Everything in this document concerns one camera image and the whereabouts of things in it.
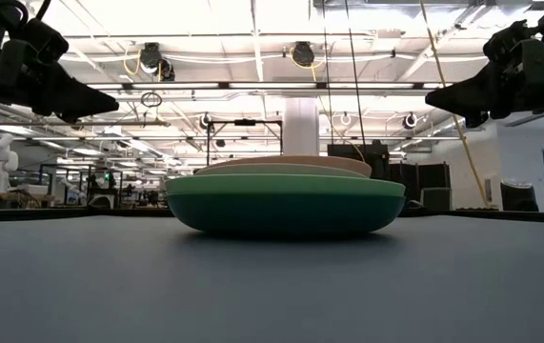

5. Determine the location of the dark green plastic plate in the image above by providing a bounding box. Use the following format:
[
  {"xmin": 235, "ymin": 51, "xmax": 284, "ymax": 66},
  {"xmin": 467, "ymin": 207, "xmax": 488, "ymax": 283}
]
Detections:
[{"xmin": 165, "ymin": 192, "xmax": 407, "ymax": 236}]

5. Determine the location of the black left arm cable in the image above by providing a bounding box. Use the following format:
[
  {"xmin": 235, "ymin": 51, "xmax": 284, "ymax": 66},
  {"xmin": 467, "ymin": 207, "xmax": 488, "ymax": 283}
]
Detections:
[{"xmin": 35, "ymin": 0, "xmax": 54, "ymax": 20}]

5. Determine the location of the thin black hanging cable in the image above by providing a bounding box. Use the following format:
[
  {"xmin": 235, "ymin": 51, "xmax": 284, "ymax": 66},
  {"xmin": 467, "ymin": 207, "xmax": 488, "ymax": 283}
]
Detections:
[
  {"xmin": 322, "ymin": 0, "xmax": 334, "ymax": 144},
  {"xmin": 345, "ymin": 0, "xmax": 367, "ymax": 147}
]

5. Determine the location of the grey box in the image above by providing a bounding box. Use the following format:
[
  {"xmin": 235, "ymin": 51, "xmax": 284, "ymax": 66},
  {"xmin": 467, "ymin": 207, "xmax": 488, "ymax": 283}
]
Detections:
[{"xmin": 419, "ymin": 187, "xmax": 453, "ymax": 211}]

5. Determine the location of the pink plastic plate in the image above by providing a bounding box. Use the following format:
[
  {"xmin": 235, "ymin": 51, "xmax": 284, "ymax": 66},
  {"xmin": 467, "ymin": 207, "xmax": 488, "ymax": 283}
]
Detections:
[{"xmin": 221, "ymin": 154, "xmax": 373, "ymax": 178}]

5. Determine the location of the thin yellow cable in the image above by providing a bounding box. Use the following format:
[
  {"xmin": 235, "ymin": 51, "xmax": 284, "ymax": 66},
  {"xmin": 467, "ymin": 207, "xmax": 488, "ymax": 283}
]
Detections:
[{"xmin": 332, "ymin": 126, "xmax": 366, "ymax": 163}]

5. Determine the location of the black partition panel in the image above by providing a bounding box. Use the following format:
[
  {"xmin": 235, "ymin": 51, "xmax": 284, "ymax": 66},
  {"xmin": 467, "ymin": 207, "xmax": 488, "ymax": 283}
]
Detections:
[{"xmin": 388, "ymin": 163, "xmax": 452, "ymax": 204}]

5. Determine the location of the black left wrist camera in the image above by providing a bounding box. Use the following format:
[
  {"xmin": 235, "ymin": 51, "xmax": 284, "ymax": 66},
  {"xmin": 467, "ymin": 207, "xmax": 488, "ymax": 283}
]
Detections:
[{"xmin": 16, "ymin": 17, "xmax": 71, "ymax": 66}]

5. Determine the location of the long ceiling light rail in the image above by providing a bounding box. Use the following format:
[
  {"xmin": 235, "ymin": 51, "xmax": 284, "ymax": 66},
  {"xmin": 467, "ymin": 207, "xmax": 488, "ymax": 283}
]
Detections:
[{"xmin": 85, "ymin": 81, "xmax": 453, "ymax": 91}]

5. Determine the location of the black hanging cable coil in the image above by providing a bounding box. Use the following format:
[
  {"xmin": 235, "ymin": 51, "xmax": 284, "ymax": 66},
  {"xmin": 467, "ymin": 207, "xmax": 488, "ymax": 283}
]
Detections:
[{"xmin": 140, "ymin": 91, "xmax": 164, "ymax": 109}]

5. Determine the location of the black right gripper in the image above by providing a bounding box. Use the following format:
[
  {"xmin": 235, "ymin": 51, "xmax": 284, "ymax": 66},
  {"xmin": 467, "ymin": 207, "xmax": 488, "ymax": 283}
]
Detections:
[{"xmin": 425, "ymin": 40, "xmax": 544, "ymax": 129}]

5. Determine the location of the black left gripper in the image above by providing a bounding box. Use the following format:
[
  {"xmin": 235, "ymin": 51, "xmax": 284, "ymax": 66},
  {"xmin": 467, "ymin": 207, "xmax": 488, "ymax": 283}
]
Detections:
[{"xmin": 0, "ymin": 40, "xmax": 120, "ymax": 124}]

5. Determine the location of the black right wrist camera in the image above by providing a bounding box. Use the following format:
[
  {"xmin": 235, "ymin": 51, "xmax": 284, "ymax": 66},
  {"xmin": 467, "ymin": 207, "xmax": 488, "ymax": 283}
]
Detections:
[{"xmin": 483, "ymin": 19, "xmax": 530, "ymax": 61}]

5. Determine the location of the black office chair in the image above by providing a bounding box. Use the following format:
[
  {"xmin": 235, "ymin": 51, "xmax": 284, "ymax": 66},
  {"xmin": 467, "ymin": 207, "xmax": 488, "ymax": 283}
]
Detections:
[{"xmin": 499, "ymin": 178, "xmax": 539, "ymax": 212}]

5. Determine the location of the black equipment cabinet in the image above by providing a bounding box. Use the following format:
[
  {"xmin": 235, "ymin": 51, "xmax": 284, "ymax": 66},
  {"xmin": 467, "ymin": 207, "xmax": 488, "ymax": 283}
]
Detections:
[{"xmin": 327, "ymin": 142, "xmax": 391, "ymax": 181}]

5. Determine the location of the black table edge rail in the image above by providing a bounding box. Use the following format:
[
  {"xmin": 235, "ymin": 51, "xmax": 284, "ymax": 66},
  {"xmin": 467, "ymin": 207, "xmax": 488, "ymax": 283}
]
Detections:
[{"xmin": 0, "ymin": 208, "xmax": 544, "ymax": 225}]

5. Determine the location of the black metal frame rig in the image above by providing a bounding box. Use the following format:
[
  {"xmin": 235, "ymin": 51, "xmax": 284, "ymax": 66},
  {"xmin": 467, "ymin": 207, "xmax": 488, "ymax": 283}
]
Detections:
[{"xmin": 206, "ymin": 118, "xmax": 285, "ymax": 180}]

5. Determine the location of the black workstation frame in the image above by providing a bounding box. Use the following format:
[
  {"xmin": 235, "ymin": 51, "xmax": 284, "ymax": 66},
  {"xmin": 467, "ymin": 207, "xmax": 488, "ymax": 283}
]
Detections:
[{"xmin": 40, "ymin": 164, "xmax": 124, "ymax": 210}]

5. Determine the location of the peach plastic plate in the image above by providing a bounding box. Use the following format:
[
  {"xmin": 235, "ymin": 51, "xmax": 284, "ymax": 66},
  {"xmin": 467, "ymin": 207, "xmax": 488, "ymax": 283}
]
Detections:
[{"xmin": 193, "ymin": 163, "xmax": 369, "ymax": 179}]

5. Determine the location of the white square pillar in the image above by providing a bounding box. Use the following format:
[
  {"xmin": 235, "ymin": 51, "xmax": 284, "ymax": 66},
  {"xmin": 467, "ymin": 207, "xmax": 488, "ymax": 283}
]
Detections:
[{"xmin": 283, "ymin": 97, "xmax": 321, "ymax": 158}]

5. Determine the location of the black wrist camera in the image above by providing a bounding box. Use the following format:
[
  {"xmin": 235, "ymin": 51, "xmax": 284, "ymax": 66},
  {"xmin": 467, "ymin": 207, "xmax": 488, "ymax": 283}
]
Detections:
[
  {"xmin": 483, "ymin": 19, "xmax": 530, "ymax": 61},
  {"xmin": 16, "ymin": 17, "xmax": 71, "ymax": 66}
]

